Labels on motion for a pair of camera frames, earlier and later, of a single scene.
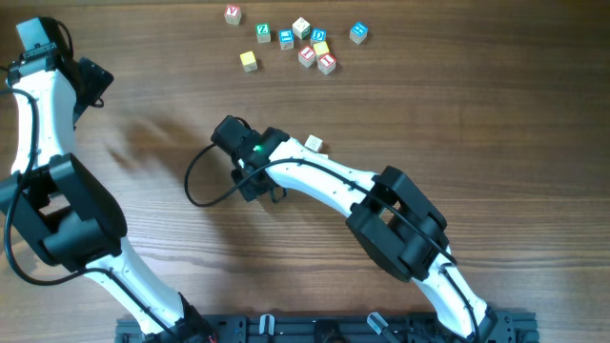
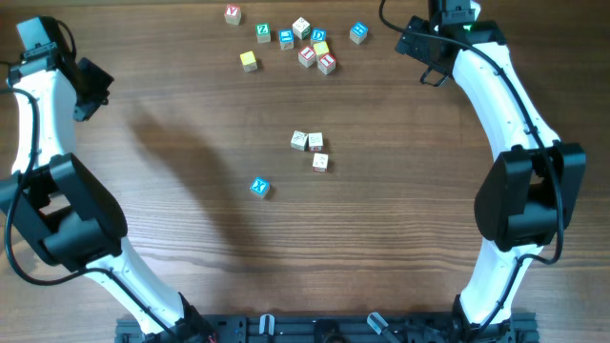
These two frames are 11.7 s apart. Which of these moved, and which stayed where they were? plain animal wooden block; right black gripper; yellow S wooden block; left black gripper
Moved: right black gripper
Stayed: plain animal wooden block; yellow S wooden block; left black gripper
